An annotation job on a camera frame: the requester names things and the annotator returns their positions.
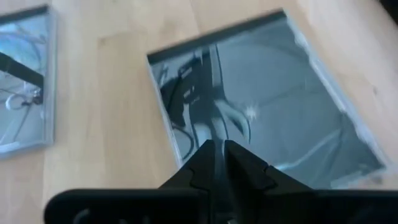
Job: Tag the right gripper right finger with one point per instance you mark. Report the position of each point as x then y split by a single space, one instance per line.
245 171

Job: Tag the grey CD jewel case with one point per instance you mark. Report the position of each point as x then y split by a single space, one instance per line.
280 93

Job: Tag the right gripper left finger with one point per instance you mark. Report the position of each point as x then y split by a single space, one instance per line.
199 171

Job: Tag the CD jewel case printed cover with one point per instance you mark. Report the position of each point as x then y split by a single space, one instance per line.
25 93

